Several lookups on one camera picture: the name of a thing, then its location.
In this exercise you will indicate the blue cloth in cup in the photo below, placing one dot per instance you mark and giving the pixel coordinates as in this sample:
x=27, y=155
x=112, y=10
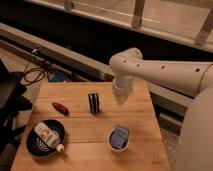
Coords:
x=119, y=137

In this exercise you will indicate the blue object on floor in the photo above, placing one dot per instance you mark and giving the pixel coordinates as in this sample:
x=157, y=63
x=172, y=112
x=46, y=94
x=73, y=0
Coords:
x=58, y=78

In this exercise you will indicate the dark red chili pepper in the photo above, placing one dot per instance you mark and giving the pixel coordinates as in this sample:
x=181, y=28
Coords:
x=60, y=108

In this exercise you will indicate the black chair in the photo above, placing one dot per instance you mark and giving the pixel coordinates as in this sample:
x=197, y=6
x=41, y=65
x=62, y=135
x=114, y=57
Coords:
x=12, y=102

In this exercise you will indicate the white plastic bottle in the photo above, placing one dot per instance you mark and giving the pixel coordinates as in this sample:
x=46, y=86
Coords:
x=50, y=138

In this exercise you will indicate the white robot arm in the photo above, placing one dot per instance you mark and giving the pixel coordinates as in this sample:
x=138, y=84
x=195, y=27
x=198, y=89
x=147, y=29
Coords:
x=195, y=79

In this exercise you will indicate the white tapered end effector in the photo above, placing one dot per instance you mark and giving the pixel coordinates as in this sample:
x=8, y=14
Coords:
x=121, y=94

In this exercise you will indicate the white cup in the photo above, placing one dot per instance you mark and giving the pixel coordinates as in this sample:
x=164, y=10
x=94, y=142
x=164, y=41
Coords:
x=113, y=149

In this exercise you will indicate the black round bowl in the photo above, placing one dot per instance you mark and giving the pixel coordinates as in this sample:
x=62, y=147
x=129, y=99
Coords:
x=36, y=147

